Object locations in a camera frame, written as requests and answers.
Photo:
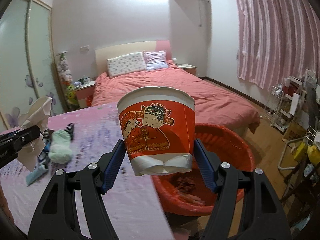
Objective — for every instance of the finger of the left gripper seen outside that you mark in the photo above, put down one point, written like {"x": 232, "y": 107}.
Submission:
{"x": 23, "y": 137}

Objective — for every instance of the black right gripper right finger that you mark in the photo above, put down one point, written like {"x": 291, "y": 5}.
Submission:
{"x": 262, "y": 215}

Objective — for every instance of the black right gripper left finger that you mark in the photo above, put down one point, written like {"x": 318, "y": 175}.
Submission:
{"x": 56, "y": 215}

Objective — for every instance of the blue cracker bag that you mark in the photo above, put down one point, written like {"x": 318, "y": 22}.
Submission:
{"x": 36, "y": 174}

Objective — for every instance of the red paper cup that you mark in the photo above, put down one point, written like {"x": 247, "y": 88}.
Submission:
{"x": 159, "y": 137}

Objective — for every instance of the orange plastic trash basket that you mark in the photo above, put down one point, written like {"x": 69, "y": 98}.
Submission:
{"x": 194, "y": 193}

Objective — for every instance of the mint green sock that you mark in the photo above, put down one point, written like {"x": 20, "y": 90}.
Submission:
{"x": 60, "y": 151}

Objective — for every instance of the black beaded mat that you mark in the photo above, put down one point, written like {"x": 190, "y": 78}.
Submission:
{"x": 70, "y": 130}

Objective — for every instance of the sliding floral wardrobe door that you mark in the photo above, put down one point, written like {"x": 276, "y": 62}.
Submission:
{"x": 27, "y": 61}

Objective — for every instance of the pink floral table cloth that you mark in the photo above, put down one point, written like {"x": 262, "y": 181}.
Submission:
{"x": 132, "y": 204}

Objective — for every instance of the stacked plush toys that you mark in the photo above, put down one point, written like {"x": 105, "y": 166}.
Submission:
{"x": 66, "y": 81}

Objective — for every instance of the pink white left nightstand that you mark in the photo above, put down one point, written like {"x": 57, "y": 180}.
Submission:
{"x": 83, "y": 92}

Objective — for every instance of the small red bin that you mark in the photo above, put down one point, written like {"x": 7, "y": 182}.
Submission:
{"x": 89, "y": 101}

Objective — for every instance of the cluttered white shelf rack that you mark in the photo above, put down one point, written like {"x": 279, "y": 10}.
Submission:
{"x": 293, "y": 109}

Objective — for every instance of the beige pink headboard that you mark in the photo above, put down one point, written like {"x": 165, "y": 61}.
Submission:
{"x": 102, "y": 54}

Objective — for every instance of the white floral pillow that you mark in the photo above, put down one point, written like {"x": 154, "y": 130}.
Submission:
{"x": 125, "y": 64}

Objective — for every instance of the bed with coral duvet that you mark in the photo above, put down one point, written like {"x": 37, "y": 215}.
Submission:
{"x": 211, "y": 104}

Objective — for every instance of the pink striped pillow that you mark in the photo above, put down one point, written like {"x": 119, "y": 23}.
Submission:
{"x": 155, "y": 59}

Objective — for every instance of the right nightstand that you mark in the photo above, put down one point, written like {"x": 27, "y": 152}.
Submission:
{"x": 188, "y": 68}

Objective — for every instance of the pink striped curtain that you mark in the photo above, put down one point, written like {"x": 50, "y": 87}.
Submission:
{"x": 277, "y": 39}

